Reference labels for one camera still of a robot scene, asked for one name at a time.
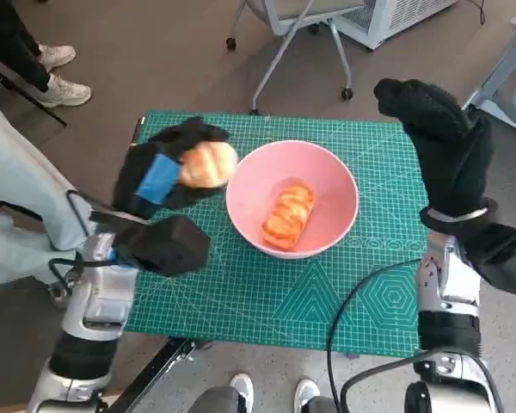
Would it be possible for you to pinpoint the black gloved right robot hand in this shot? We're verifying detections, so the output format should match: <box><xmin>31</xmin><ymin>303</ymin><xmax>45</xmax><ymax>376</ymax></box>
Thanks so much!
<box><xmin>372</xmin><ymin>77</ymin><xmax>495</xmax><ymax>216</ymax></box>

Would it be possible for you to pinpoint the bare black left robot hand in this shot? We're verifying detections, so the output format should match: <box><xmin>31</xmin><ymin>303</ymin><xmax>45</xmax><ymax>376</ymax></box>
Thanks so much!
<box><xmin>112</xmin><ymin>115</ymin><xmax>233</xmax><ymax>220</ymax></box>

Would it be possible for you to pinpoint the round toy bread bun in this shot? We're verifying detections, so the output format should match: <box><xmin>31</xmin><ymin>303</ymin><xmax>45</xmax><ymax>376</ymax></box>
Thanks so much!
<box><xmin>178</xmin><ymin>140</ymin><xmax>238</xmax><ymax>189</ymax></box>

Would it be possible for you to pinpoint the pink bowl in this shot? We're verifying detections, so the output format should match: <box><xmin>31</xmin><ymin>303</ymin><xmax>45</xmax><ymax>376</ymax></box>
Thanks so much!
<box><xmin>225</xmin><ymin>139</ymin><xmax>360</xmax><ymax>260</ymax></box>

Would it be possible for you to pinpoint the long toy bread loaf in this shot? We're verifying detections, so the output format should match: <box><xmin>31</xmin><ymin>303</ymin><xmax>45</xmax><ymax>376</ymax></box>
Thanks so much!
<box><xmin>261</xmin><ymin>182</ymin><xmax>318</xmax><ymax>253</ymax></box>

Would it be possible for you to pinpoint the seated person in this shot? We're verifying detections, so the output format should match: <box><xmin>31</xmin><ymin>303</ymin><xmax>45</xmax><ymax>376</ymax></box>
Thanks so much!
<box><xmin>0</xmin><ymin>89</ymin><xmax>95</xmax><ymax>309</ymax></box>

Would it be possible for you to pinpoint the black stand bar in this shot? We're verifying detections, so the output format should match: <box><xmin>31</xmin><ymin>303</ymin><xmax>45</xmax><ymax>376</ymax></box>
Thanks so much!
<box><xmin>0</xmin><ymin>58</ymin><xmax>68</xmax><ymax>126</ymax></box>

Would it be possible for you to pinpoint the white grilled appliance box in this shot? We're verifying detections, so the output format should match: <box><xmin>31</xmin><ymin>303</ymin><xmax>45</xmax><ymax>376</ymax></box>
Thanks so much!
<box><xmin>337</xmin><ymin>0</ymin><xmax>457</xmax><ymax>51</ymax></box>

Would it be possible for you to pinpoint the green cutting mat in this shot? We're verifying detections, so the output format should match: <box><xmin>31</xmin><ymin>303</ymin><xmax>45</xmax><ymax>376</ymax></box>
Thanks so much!
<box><xmin>123</xmin><ymin>109</ymin><xmax>431</xmax><ymax>358</ymax></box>

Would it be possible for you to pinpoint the standing person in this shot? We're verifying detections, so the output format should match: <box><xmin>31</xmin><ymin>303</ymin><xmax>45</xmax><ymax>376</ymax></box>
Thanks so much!
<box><xmin>0</xmin><ymin>0</ymin><xmax>92</xmax><ymax>108</ymax></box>

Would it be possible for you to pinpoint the grey wheeled office chair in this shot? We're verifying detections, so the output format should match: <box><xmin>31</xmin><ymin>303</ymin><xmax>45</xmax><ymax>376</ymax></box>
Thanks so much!
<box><xmin>225</xmin><ymin>0</ymin><xmax>371</xmax><ymax>116</ymax></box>

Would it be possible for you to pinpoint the person with grey knees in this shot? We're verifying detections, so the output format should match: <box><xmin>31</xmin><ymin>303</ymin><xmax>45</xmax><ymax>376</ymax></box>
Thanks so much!
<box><xmin>188</xmin><ymin>373</ymin><xmax>341</xmax><ymax>413</ymax></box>

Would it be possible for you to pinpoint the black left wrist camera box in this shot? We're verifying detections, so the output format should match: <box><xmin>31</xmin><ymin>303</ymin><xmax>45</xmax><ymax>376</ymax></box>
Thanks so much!
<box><xmin>112</xmin><ymin>214</ymin><xmax>212</xmax><ymax>278</ymax></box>

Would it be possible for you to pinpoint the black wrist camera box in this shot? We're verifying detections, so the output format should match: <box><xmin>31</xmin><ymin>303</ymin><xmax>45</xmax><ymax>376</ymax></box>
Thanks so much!
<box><xmin>112</xmin><ymin>214</ymin><xmax>212</xmax><ymax>278</ymax></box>
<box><xmin>453</xmin><ymin>219</ymin><xmax>516</xmax><ymax>297</ymax></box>

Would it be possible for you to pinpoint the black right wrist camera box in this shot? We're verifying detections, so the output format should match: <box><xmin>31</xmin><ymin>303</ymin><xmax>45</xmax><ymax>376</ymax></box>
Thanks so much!
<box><xmin>453</xmin><ymin>219</ymin><xmax>516</xmax><ymax>297</ymax></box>

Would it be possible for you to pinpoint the metal table frame rail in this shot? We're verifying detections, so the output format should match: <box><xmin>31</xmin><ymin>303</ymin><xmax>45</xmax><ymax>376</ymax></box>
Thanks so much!
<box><xmin>107</xmin><ymin>337</ymin><xmax>212</xmax><ymax>413</ymax></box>

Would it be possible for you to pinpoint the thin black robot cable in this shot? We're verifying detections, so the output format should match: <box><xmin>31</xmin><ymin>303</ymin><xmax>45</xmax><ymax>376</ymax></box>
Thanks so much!
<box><xmin>326</xmin><ymin>258</ymin><xmax>421</xmax><ymax>413</ymax></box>

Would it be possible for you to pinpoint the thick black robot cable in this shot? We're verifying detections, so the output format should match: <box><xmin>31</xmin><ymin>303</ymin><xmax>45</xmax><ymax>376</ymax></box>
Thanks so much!
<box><xmin>339</xmin><ymin>346</ymin><xmax>507</xmax><ymax>413</ymax></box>

